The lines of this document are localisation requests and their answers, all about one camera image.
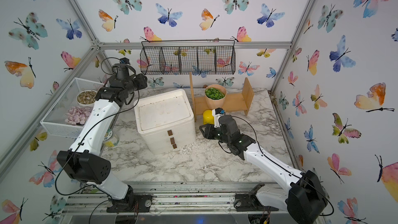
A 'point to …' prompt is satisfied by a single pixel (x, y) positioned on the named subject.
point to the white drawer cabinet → (165, 122)
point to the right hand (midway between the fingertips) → (202, 126)
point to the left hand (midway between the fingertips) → (143, 76)
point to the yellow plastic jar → (208, 117)
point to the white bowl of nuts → (86, 98)
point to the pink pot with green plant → (215, 95)
